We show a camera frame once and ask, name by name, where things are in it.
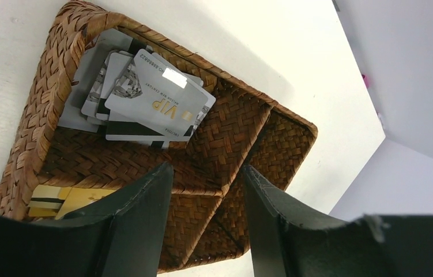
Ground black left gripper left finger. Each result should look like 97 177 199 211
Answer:
0 163 174 276

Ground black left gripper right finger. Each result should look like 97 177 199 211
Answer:
242 165 433 276

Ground gold card in basket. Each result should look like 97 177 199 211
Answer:
28 185 115 219

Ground silver cards in basket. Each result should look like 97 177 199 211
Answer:
59 29 216 148

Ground brown woven divided basket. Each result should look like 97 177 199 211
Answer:
0 1 318 273

